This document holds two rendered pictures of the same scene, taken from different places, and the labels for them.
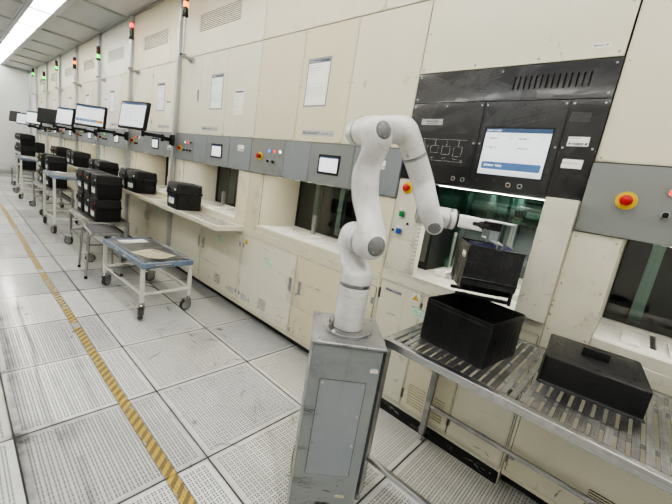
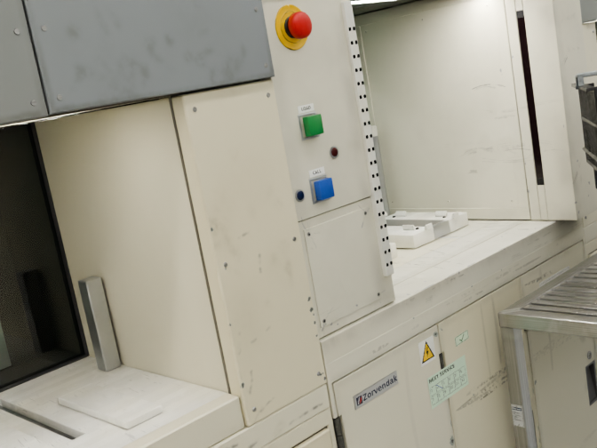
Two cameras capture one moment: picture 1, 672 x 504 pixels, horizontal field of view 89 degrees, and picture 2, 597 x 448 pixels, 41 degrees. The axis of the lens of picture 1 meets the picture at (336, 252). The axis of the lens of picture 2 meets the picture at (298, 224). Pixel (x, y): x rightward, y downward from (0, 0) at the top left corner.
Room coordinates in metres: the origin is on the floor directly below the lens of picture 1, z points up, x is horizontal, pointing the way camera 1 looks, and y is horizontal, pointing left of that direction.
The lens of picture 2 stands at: (1.90, 0.88, 1.28)
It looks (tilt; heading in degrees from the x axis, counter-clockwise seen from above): 10 degrees down; 276
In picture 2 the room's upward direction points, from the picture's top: 10 degrees counter-clockwise
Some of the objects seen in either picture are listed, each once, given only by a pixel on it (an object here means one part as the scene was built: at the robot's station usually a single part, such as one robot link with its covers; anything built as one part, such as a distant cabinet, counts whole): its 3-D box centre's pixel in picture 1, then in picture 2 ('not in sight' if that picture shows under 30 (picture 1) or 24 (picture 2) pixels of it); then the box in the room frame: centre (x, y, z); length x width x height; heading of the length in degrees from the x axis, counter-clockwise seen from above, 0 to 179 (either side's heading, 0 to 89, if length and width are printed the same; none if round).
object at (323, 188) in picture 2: not in sight; (322, 188); (1.99, -0.34, 1.10); 0.03 x 0.02 x 0.03; 49
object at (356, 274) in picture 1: (356, 253); not in sight; (1.32, -0.08, 1.07); 0.19 x 0.12 x 0.24; 26
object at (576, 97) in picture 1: (484, 264); (312, 209); (2.07, -0.90, 0.98); 0.95 x 0.88 x 1.95; 139
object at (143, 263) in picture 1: (147, 272); not in sight; (3.01, 1.68, 0.24); 0.97 x 0.52 x 0.48; 52
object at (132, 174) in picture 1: (141, 181); not in sight; (4.29, 2.52, 0.93); 0.30 x 0.28 x 0.26; 52
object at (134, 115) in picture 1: (151, 123); not in sight; (3.72, 2.11, 1.59); 0.50 x 0.41 x 0.36; 139
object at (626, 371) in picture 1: (591, 367); not in sight; (1.15, -0.96, 0.83); 0.29 x 0.29 x 0.13; 56
